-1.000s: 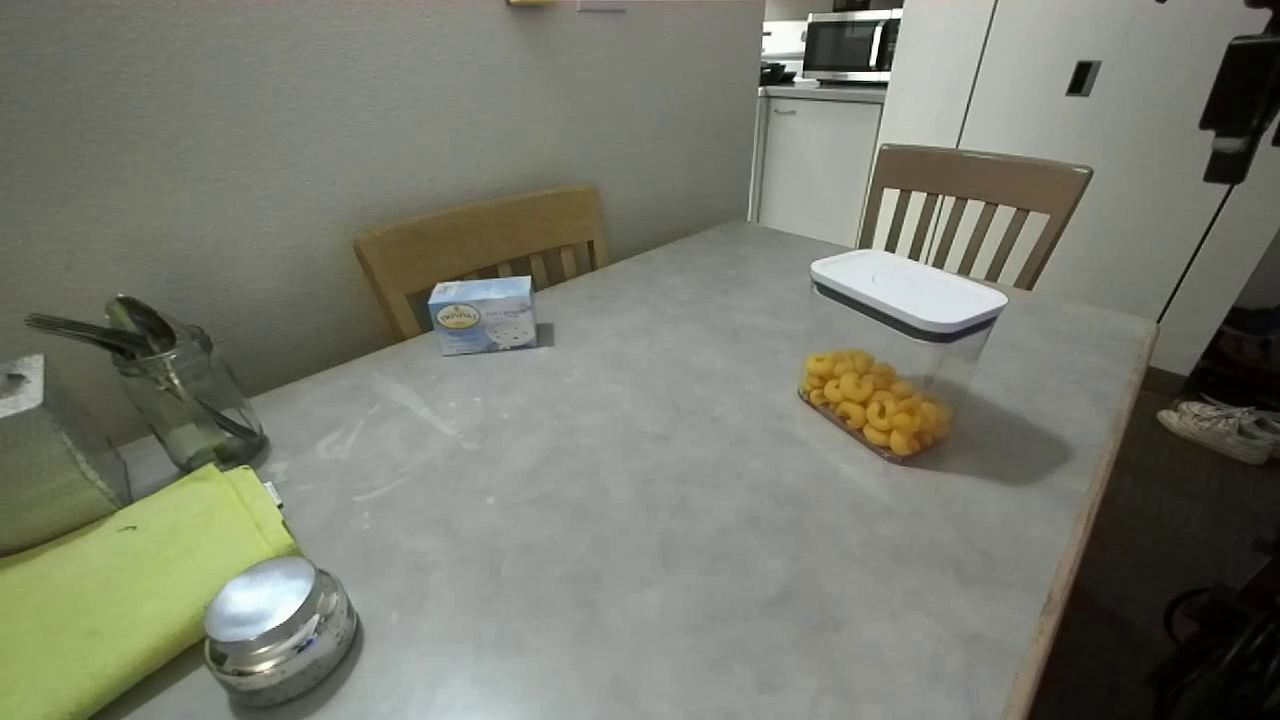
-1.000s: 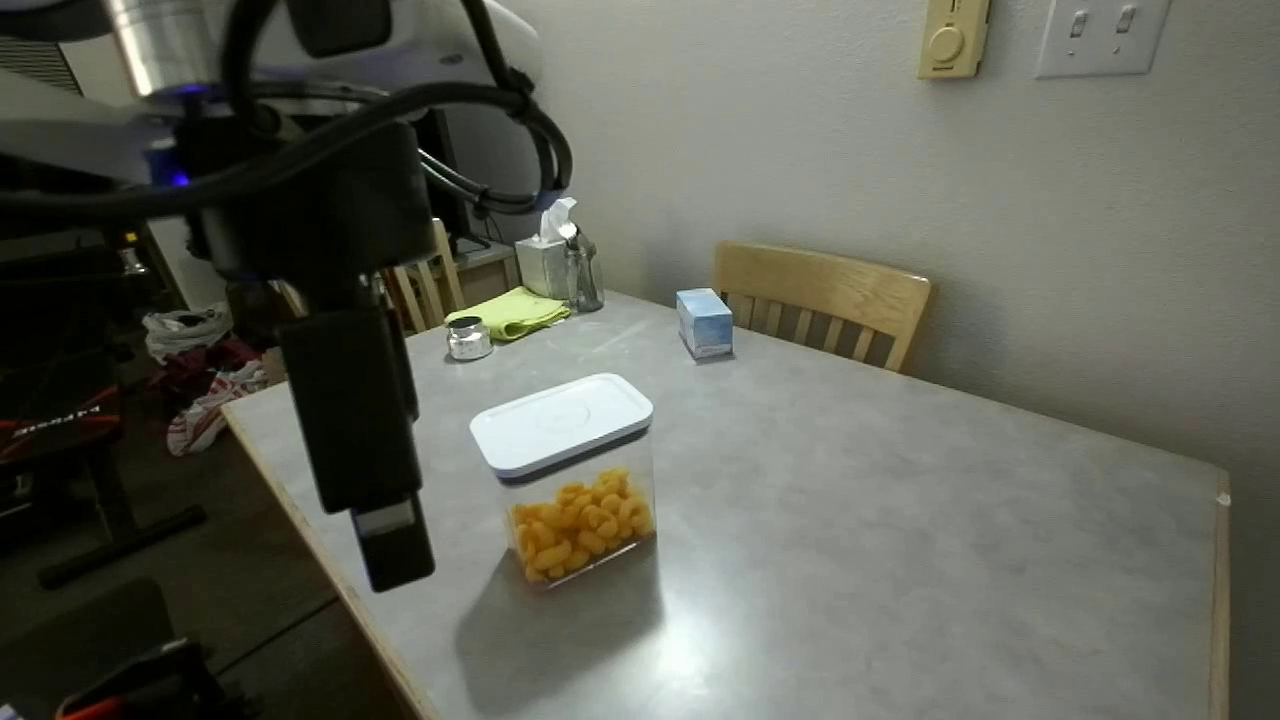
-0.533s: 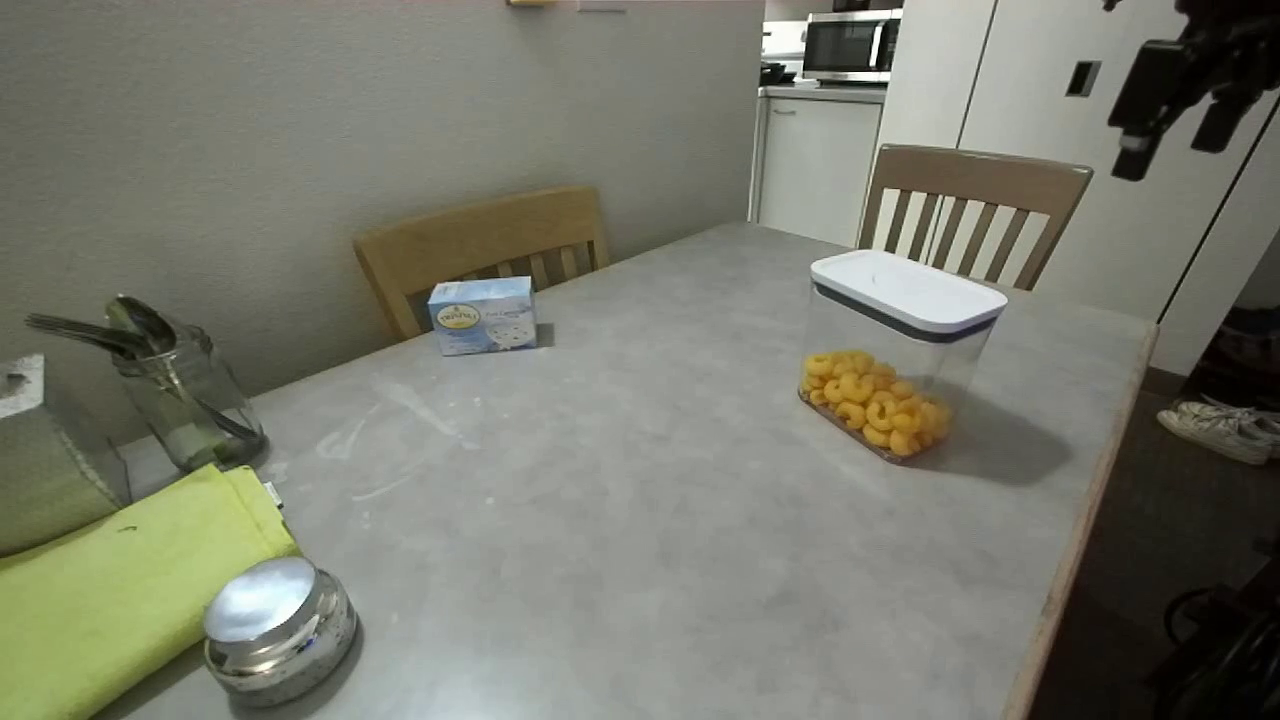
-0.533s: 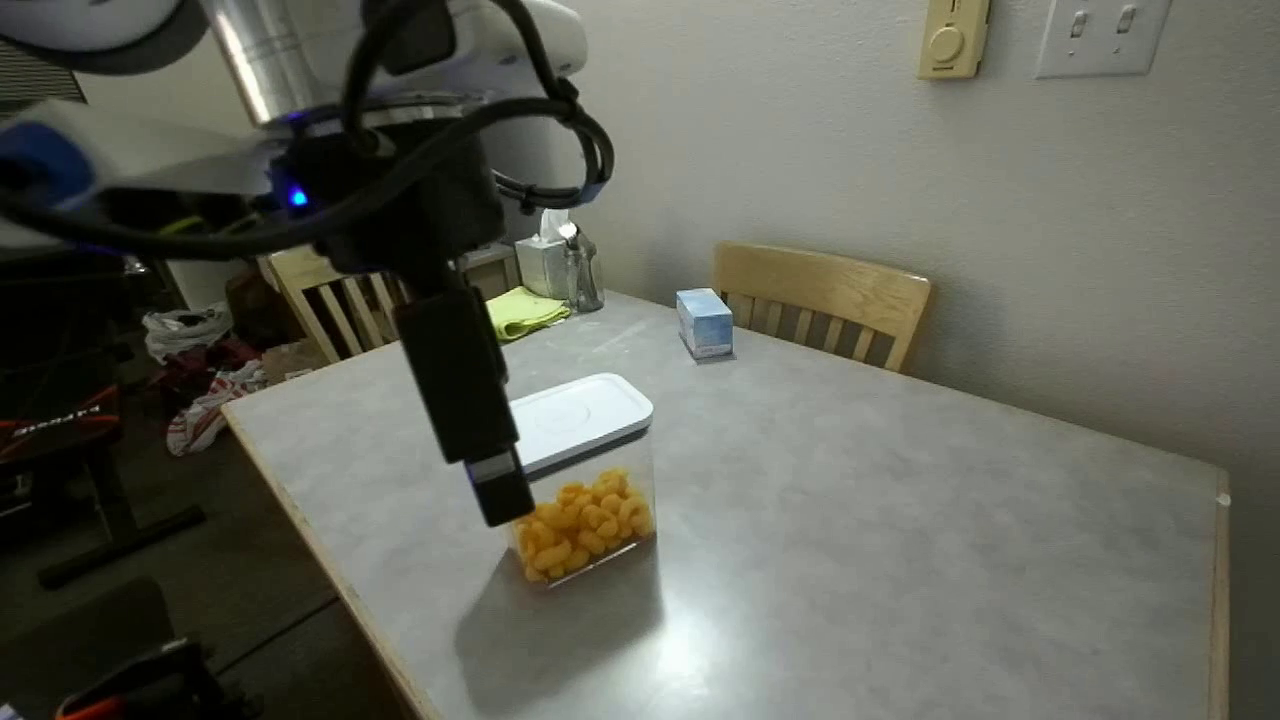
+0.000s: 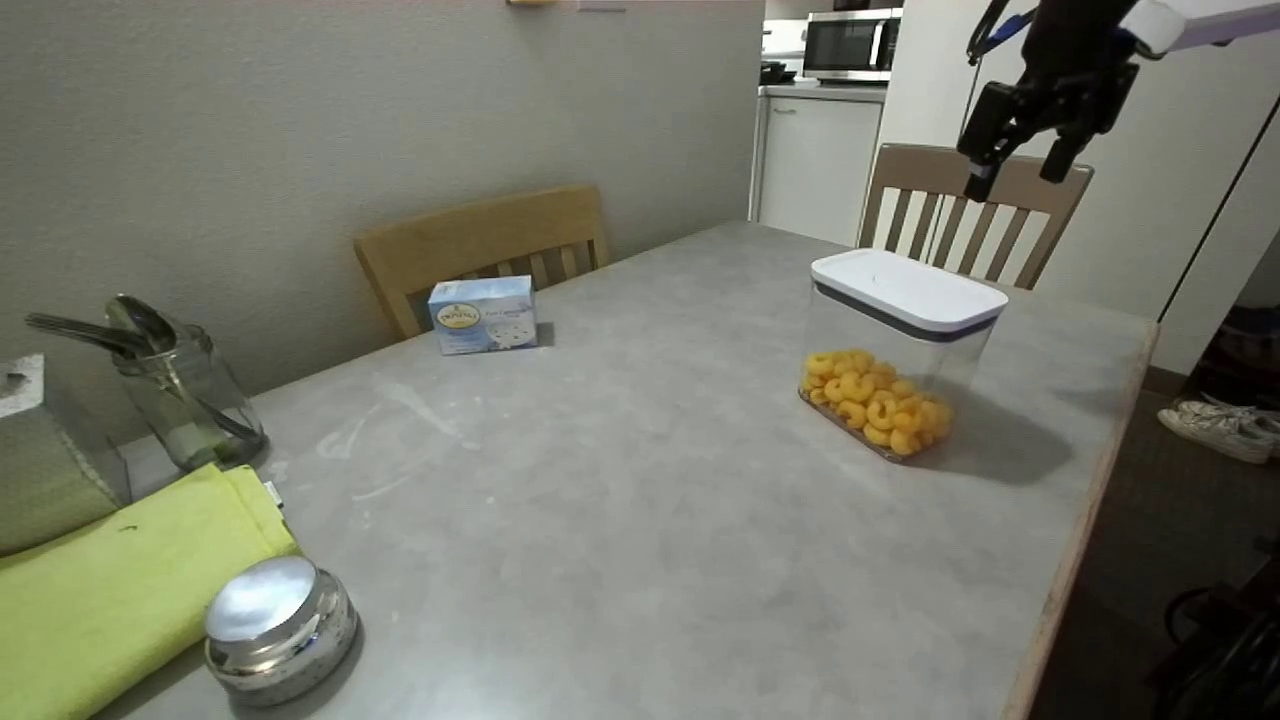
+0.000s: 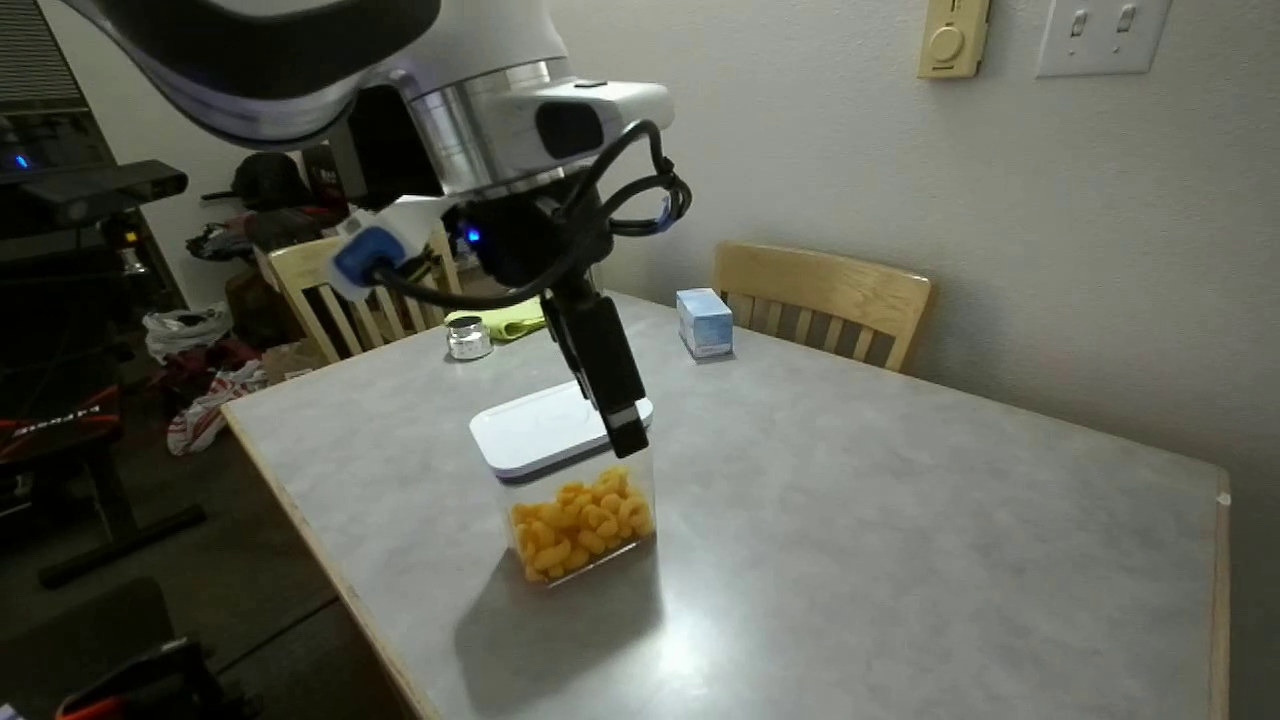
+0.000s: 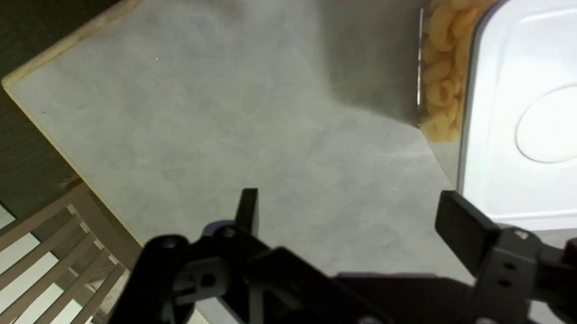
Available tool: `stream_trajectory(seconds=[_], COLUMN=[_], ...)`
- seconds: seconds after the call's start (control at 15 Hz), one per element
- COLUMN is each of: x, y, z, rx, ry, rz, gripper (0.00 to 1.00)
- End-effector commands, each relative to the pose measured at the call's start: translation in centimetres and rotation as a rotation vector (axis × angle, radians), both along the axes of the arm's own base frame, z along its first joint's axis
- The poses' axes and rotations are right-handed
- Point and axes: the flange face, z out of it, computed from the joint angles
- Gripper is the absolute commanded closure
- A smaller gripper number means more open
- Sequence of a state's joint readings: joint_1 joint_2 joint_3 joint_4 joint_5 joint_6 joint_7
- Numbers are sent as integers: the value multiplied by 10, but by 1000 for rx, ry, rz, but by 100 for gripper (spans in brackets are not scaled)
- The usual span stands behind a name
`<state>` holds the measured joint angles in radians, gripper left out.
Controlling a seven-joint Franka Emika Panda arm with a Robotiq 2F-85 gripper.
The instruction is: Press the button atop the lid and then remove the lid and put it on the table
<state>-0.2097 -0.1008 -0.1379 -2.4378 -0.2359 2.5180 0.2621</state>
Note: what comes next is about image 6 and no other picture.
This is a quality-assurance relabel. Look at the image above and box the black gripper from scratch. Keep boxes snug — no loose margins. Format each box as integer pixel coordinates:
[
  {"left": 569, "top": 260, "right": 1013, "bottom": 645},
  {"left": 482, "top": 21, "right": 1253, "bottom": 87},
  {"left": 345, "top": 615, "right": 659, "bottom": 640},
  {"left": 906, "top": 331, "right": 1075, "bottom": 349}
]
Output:
[{"left": 445, "top": 183, "right": 652, "bottom": 461}]

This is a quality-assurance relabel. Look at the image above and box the white square container lid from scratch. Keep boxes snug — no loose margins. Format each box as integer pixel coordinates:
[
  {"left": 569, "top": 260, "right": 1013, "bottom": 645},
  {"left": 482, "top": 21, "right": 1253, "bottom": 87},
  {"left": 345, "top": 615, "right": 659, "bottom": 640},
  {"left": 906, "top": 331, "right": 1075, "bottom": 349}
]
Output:
[{"left": 468, "top": 374, "right": 657, "bottom": 486}]

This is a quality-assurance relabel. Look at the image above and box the green cloth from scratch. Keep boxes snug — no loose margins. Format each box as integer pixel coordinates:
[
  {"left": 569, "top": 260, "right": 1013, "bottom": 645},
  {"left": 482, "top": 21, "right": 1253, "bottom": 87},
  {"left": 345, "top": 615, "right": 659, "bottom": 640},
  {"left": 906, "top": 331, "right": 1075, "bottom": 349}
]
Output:
[{"left": 445, "top": 291, "right": 553, "bottom": 349}]

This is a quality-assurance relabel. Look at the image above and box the small light blue carton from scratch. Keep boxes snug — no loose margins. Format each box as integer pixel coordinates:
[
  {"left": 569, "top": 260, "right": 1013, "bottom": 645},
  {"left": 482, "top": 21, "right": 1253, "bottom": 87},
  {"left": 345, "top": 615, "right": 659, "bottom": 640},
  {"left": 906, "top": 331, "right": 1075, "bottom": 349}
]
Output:
[{"left": 674, "top": 285, "right": 740, "bottom": 363}]

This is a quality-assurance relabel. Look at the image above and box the clear plastic food container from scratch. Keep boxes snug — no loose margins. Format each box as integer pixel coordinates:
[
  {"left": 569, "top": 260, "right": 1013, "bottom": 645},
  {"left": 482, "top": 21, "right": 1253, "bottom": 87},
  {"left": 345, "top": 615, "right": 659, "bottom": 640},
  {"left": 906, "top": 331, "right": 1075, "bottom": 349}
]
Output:
[{"left": 492, "top": 436, "right": 659, "bottom": 590}]

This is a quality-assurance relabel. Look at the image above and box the round silver metal tin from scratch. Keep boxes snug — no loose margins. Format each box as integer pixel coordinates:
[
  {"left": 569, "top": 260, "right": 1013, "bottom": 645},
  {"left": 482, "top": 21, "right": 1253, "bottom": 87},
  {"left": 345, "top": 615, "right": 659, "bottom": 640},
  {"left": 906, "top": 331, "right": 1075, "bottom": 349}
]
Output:
[{"left": 441, "top": 310, "right": 497, "bottom": 368}]

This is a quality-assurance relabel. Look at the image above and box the wooden chair with solid backrest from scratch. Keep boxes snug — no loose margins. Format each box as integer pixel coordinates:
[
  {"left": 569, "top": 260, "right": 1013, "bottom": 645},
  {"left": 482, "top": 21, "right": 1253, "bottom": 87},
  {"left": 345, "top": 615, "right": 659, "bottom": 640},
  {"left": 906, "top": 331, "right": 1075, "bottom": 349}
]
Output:
[{"left": 711, "top": 235, "right": 935, "bottom": 374}]

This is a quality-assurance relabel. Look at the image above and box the black flat panel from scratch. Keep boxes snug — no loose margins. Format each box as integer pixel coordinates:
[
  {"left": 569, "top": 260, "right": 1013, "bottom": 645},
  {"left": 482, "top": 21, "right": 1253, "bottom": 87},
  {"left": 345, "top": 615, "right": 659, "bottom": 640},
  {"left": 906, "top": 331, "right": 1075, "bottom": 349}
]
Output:
[{"left": 336, "top": 80, "right": 452, "bottom": 210}]

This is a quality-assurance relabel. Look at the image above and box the wooden chair with slatted backrest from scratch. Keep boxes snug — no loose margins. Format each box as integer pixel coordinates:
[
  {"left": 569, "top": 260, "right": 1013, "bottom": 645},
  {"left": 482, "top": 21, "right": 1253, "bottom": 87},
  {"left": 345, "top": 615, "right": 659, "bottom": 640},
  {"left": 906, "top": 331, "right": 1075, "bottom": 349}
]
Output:
[{"left": 252, "top": 226, "right": 463, "bottom": 368}]

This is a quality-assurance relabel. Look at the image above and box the black hat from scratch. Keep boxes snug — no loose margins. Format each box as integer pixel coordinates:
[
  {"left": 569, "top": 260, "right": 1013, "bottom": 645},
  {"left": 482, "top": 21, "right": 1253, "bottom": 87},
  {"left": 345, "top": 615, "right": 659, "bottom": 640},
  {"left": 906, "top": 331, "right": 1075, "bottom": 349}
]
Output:
[{"left": 201, "top": 149, "right": 314, "bottom": 214}]

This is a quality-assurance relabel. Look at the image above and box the pile of clothes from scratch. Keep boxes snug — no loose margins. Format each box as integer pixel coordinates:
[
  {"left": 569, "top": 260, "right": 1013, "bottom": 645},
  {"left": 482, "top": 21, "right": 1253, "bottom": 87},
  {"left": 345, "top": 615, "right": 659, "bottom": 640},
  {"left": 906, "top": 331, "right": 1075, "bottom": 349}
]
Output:
[{"left": 142, "top": 305, "right": 325, "bottom": 461}]

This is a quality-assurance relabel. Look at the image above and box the black metal stand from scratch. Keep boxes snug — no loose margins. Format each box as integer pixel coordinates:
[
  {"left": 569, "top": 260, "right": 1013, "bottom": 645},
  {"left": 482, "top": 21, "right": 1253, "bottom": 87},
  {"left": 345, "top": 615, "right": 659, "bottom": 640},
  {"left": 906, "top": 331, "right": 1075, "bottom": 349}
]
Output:
[{"left": 0, "top": 214, "right": 214, "bottom": 590}]

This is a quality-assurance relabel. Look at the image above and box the red and black bag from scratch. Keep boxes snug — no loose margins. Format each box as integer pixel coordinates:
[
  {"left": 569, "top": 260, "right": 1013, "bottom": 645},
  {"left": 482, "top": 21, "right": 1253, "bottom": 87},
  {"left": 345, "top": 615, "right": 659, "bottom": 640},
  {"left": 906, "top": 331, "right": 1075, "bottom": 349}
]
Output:
[{"left": 51, "top": 637, "right": 236, "bottom": 720}]

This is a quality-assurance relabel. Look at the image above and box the black and blue robot cable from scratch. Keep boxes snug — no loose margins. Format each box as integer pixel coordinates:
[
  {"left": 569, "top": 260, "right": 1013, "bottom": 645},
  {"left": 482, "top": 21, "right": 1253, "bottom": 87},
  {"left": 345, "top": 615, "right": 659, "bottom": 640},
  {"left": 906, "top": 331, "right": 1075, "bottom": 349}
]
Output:
[{"left": 377, "top": 117, "right": 698, "bottom": 310}]

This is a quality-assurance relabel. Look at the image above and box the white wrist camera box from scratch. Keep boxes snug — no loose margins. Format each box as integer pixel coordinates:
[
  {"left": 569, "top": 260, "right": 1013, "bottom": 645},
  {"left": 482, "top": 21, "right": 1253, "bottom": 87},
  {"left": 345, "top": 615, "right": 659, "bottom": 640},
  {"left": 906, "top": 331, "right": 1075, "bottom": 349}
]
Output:
[{"left": 325, "top": 191, "right": 458, "bottom": 305}]

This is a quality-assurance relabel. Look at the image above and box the beige wall thermostat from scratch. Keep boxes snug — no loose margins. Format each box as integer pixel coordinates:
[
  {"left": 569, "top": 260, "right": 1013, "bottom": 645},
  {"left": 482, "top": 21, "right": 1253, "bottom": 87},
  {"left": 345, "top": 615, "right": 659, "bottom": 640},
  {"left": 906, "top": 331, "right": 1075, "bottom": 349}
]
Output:
[{"left": 913, "top": 0, "right": 997, "bottom": 83}]

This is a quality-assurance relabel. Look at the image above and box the black camera bar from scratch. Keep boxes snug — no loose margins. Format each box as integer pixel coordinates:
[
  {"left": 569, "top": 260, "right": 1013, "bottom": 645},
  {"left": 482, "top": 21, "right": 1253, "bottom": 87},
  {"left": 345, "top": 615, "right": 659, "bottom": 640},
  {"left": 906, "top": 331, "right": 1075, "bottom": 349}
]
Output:
[{"left": 0, "top": 156, "right": 191, "bottom": 231}]

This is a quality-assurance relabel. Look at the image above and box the white light switch plate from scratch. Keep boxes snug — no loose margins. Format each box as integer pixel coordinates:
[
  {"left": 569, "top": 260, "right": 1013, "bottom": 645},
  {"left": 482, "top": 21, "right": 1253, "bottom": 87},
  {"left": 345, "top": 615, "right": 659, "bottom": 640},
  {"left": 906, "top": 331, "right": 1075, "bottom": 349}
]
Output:
[{"left": 1031, "top": 0, "right": 1177, "bottom": 80}]

